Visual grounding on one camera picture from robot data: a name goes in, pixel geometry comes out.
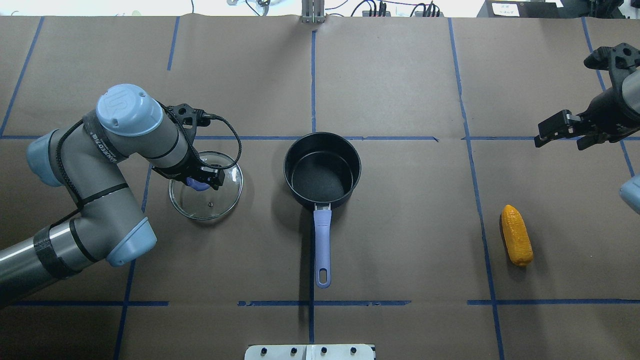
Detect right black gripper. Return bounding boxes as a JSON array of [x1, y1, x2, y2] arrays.
[[534, 88, 638, 151]]

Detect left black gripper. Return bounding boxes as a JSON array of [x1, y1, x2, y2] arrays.
[[152, 150, 225, 191]]

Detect glass pot lid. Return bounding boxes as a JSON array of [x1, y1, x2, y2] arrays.
[[167, 164, 243, 221]]

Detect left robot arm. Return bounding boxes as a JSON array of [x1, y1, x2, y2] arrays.
[[1, 83, 226, 308]]

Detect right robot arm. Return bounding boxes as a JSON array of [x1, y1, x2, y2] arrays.
[[534, 66, 639, 151]]

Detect yellow corn cob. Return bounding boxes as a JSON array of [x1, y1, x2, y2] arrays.
[[500, 204, 534, 267]]

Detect black power box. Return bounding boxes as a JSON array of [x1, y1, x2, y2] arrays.
[[476, 0, 561, 19]]

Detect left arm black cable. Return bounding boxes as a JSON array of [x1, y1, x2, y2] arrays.
[[160, 102, 243, 171]]

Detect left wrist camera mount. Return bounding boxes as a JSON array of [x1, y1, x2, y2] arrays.
[[167, 104, 214, 132]]

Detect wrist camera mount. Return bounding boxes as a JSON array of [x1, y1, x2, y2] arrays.
[[167, 104, 214, 132], [583, 42, 640, 87]]

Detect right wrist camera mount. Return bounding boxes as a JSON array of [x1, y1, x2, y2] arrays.
[[583, 42, 640, 87]]

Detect blue saucepan with handle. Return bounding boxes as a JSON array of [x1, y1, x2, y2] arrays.
[[283, 132, 362, 289]]

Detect aluminium frame post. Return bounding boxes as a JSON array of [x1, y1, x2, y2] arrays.
[[300, 0, 326, 24]]

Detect white pillar mount base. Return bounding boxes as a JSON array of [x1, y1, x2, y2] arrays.
[[244, 343, 377, 360]]

